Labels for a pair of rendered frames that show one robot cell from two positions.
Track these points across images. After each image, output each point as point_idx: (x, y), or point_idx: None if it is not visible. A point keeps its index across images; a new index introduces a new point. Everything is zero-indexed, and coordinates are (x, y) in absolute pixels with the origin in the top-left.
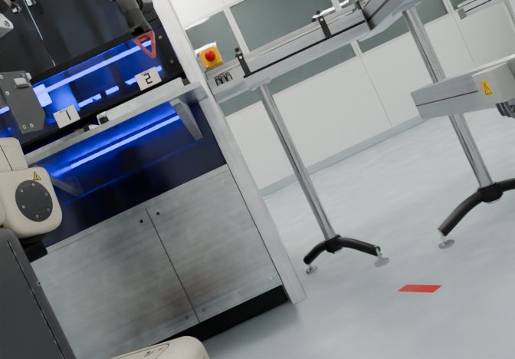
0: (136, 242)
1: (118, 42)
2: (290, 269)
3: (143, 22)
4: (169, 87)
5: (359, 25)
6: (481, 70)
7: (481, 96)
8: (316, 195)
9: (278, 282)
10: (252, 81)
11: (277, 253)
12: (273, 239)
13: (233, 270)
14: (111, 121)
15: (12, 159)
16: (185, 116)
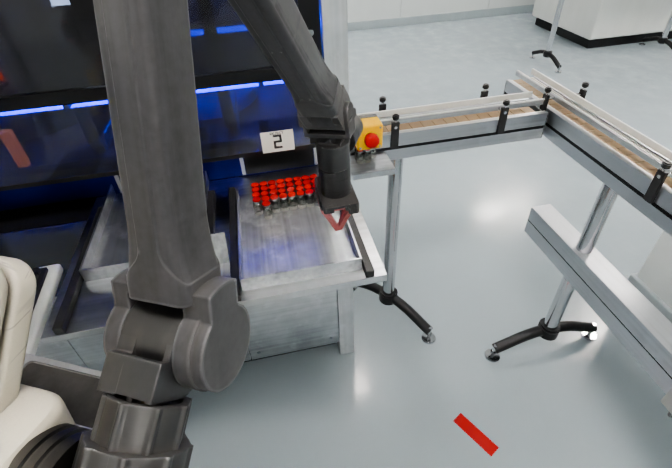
0: None
1: (250, 79)
2: (351, 333)
3: (354, 204)
4: (342, 267)
5: (534, 129)
6: None
7: (667, 399)
8: (395, 262)
9: (336, 341)
10: (394, 156)
11: (345, 322)
12: (347, 313)
13: (299, 329)
14: (249, 301)
15: None
16: None
